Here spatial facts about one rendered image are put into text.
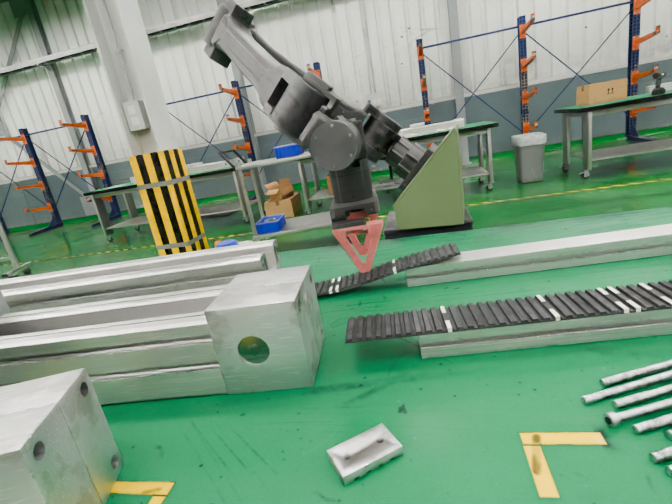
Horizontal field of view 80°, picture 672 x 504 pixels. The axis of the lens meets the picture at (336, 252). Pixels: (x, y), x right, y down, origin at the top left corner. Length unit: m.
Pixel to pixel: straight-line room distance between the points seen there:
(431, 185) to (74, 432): 0.73
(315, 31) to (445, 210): 7.57
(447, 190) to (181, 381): 0.64
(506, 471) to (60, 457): 0.30
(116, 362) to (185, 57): 8.89
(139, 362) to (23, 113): 11.29
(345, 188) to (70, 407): 0.38
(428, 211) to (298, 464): 0.65
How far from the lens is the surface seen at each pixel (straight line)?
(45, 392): 0.37
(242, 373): 0.43
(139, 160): 3.81
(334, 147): 0.48
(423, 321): 0.44
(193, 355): 0.44
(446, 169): 0.88
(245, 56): 0.72
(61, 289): 0.75
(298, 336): 0.39
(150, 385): 0.48
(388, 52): 8.09
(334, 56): 8.21
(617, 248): 0.67
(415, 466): 0.33
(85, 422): 0.38
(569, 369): 0.43
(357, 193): 0.55
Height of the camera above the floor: 1.02
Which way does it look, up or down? 17 degrees down
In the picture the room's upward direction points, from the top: 10 degrees counter-clockwise
